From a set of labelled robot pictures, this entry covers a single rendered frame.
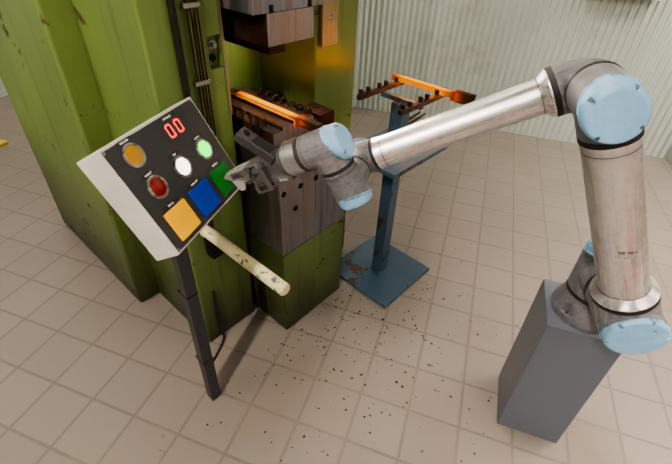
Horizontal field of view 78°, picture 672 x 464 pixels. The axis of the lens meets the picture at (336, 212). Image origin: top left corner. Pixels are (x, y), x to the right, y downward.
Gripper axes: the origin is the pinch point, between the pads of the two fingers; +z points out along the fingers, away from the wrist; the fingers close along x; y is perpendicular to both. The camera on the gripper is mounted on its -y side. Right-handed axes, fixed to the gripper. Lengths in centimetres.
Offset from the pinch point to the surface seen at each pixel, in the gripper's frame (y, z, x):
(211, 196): 1.6, 0.8, -8.7
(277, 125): 1.4, 3.8, 40.5
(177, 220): -0.2, 0.8, -22.1
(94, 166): -19.5, 5.1, -27.2
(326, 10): -23, -18, 76
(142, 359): 63, 96, -5
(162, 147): -15.2, 1.6, -12.0
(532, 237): 149, -53, 144
